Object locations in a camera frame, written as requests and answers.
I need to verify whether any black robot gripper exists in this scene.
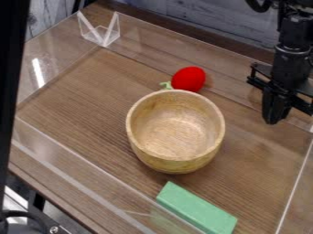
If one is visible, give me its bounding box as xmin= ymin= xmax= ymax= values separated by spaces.
xmin=248 ymin=45 xmax=313 ymax=124

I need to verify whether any green rectangular block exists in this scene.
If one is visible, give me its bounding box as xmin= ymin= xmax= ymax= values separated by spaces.
xmin=157 ymin=182 xmax=239 ymax=234

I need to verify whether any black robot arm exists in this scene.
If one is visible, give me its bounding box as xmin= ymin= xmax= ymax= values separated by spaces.
xmin=245 ymin=0 xmax=313 ymax=124

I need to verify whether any black vertical foreground post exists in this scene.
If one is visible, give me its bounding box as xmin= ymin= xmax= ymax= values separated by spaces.
xmin=0 ymin=0 xmax=31 ymax=216

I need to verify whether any black table leg bracket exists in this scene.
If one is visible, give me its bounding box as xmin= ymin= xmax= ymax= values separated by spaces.
xmin=29 ymin=190 xmax=78 ymax=234

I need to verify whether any black cable bottom left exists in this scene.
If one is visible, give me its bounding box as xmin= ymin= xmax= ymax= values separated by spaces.
xmin=2 ymin=209 xmax=42 ymax=234

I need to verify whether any clear acrylic front wall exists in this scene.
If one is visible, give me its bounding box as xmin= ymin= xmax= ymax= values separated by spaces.
xmin=9 ymin=119 xmax=204 ymax=234

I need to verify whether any red plush strawberry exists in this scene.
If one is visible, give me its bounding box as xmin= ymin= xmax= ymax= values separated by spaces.
xmin=161 ymin=66 xmax=207 ymax=92

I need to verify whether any light wooden bowl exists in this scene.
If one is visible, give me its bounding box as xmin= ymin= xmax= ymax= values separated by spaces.
xmin=125 ymin=90 xmax=227 ymax=175

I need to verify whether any clear acrylic corner bracket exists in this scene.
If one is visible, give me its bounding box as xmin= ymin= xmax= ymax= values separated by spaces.
xmin=78 ymin=11 xmax=121 ymax=48

